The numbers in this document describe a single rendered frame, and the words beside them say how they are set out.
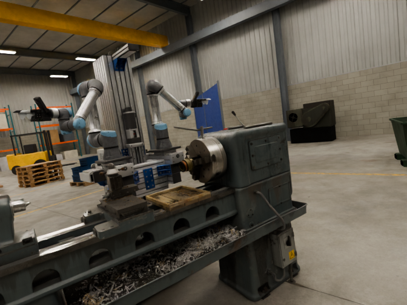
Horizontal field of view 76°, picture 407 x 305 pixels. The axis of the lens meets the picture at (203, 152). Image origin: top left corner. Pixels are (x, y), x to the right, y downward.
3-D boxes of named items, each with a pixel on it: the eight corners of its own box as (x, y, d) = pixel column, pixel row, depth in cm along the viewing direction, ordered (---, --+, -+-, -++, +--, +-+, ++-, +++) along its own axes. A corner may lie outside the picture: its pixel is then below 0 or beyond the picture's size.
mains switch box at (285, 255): (291, 274, 215) (280, 178, 206) (309, 283, 201) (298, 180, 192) (263, 294, 196) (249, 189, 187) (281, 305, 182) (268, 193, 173)
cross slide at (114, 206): (123, 196, 176) (122, 190, 175) (148, 209, 141) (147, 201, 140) (97, 204, 166) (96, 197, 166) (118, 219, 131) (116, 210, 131)
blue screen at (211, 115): (191, 157, 1083) (183, 100, 1056) (210, 154, 1097) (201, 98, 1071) (215, 172, 680) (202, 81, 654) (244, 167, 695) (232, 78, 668)
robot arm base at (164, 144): (152, 149, 243) (151, 139, 242) (166, 146, 253) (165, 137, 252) (162, 149, 232) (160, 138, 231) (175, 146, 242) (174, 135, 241)
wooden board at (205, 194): (183, 190, 196) (181, 184, 196) (211, 196, 167) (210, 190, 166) (146, 201, 179) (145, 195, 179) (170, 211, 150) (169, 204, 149)
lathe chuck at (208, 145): (198, 175, 204) (195, 135, 197) (225, 184, 178) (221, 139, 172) (189, 178, 199) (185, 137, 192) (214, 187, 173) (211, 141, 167)
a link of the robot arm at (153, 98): (155, 138, 245) (145, 79, 239) (152, 138, 259) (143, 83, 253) (167, 136, 249) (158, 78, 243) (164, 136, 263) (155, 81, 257)
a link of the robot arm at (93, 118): (99, 147, 207) (86, 78, 201) (86, 149, 214) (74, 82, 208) (111, 145, 217) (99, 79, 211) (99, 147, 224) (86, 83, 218)
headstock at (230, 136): (251, 166, 248) (246, 126, 244) (294, 169, 209) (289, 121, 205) (200, 181, 215) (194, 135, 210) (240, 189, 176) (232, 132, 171)
